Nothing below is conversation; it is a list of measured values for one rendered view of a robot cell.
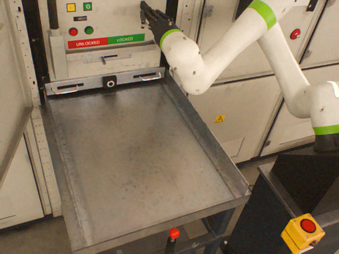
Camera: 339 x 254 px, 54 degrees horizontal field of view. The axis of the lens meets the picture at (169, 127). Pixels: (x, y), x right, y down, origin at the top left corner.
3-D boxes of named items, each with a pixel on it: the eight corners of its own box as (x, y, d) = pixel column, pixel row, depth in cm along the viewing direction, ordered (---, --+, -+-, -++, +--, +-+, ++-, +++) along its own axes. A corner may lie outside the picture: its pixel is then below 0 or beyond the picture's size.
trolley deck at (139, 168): (246, 203, 122) (251, 193, 118) (74, 260, 100) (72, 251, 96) (172, 92, 165) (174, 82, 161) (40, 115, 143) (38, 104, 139)
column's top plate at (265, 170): (333, 148, 158) (335, 145, 156) (387, 204, 137) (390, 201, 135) (256, 168, 143) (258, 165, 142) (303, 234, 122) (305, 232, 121)
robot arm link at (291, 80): (313, 111, 149) (259, 2, 146) (336, 108, 133) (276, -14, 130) (289, 124, 147) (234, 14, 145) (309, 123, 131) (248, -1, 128)
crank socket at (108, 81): (117, 87, 150) (117, 78, 147) (104, 89, 148) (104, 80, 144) (115, 83, 152) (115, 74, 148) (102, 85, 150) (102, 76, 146)
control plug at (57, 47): (68, 79, 129) (64, 38, 117) (55, 80, 127) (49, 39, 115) (64, 68, 134) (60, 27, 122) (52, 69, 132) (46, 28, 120)
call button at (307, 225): (315, 231, 105) (318, 228, 104) (305, 235, 104) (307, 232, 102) (307, 220, 108) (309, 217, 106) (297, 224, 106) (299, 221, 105)
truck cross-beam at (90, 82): (164, 77, 161) (165, 66, 157) (46, 95, 141) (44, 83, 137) (160, 71, 164) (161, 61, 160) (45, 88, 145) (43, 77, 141)
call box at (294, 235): (313, 248, 110) (326, 233, 104) (294, 256, 108) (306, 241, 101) (297, 228, 116) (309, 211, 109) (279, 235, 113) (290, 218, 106)
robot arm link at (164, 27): (186, 25, 111) (161, 27, 108) (181, 56, 119) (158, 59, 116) (179, 17, 115) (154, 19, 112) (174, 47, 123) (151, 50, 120)
